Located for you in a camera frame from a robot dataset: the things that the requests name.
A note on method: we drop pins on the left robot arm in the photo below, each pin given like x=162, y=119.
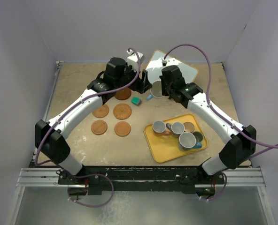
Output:
x=50, y=136

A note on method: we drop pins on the yellow tray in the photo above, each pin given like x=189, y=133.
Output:
x=165, y=147

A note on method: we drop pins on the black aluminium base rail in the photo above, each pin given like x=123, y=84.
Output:
x=184, y=179

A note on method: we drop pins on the dark brown ringed coaster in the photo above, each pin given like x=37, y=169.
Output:
x=123, y=94

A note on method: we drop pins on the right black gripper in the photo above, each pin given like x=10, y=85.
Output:
x=164, y=92

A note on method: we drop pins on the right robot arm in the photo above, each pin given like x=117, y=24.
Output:
x=237, y=148

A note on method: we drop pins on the grey handled mug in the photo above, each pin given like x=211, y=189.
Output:
x=177, y=128

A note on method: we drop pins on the small whiteboard with wooden frame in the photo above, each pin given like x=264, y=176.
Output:
x=154, y=68

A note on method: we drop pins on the green whiteboard eraser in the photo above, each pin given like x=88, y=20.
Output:
x=136, y=101

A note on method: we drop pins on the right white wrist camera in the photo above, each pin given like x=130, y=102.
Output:
x=170, y=62

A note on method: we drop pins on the plain orange coaster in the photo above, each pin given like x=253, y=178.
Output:
x=99, y=127
x=122, y=128

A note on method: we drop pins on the light woven coaster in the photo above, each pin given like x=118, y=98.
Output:
x=101, y=112
x=122, y=111

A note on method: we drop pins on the blue patterned mug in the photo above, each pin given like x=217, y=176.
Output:
x=187, y=141

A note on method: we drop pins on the large teal mug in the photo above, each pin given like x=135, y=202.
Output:
x=155, y=91

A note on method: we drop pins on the pink handled patterned mug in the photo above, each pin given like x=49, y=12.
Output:
x=159, y=128

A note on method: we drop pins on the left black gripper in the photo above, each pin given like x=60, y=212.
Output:
x=141, y=85

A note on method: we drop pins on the plain orange front coaster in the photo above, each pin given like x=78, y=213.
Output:
x=122, y=128

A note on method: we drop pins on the light woven front coaster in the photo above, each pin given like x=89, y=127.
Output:
x=122, y=111

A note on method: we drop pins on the small orange cup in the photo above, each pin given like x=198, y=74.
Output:
x=189, y=127

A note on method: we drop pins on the small grey cup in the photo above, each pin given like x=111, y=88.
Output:
x=198, y=136

